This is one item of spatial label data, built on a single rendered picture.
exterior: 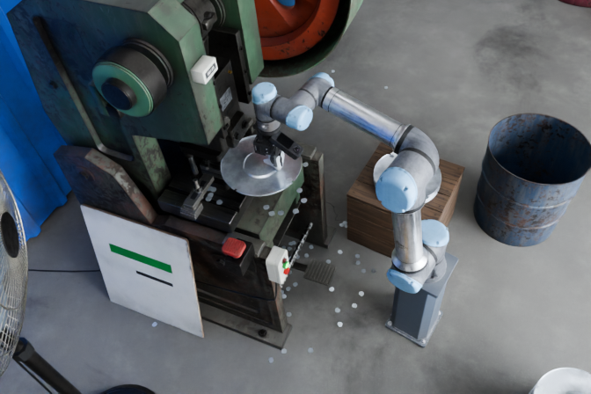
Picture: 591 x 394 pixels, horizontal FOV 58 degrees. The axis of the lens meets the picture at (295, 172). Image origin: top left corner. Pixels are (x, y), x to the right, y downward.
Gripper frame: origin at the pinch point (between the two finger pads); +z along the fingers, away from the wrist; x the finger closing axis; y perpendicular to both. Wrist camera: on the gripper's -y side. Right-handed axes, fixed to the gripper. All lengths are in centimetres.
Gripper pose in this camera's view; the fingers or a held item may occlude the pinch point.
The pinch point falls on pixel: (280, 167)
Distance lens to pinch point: 187.7
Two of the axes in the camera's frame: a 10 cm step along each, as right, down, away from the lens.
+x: -4.0, 7.1, -5.8
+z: 0.8, 6.5, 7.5
